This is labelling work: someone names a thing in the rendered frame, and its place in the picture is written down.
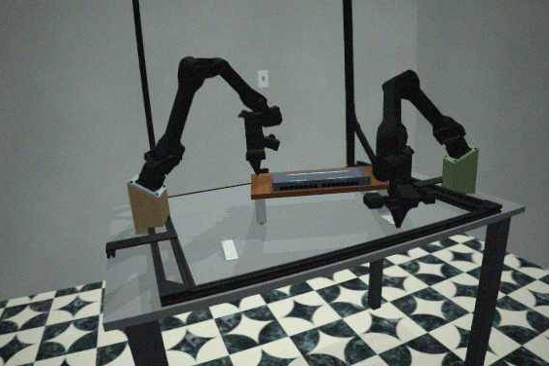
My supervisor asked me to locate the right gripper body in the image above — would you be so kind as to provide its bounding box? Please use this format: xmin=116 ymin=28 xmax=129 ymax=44
xmin=245 ymin=129 xmax=266 ymax=161

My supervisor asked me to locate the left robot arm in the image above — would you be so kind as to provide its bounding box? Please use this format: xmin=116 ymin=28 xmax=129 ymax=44
xmin=372 ymin=69 xmax=472 ymax=208

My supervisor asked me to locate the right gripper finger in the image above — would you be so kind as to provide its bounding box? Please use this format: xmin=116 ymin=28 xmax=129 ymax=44
xmin=249 ymin=160 xmax=262 ymax=175

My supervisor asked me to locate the grey network switch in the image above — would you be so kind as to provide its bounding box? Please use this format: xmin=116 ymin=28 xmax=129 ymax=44
xmin=272 ymin=167 xmax=371 ymax=192

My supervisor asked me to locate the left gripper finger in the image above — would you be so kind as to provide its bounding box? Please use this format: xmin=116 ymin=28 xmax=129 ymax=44
xmin=384 ymin=204 xmax=400 ymax=228
xmin=398 ymin=204 xmax=414 ymax=228

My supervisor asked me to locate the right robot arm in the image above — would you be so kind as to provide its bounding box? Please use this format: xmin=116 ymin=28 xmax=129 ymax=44
xmin=135 ymin=56 xmax=282 ymax=192

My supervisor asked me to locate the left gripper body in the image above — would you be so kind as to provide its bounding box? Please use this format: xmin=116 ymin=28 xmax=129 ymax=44
xmin=363 ymin=173 xmax=436 ymax=209

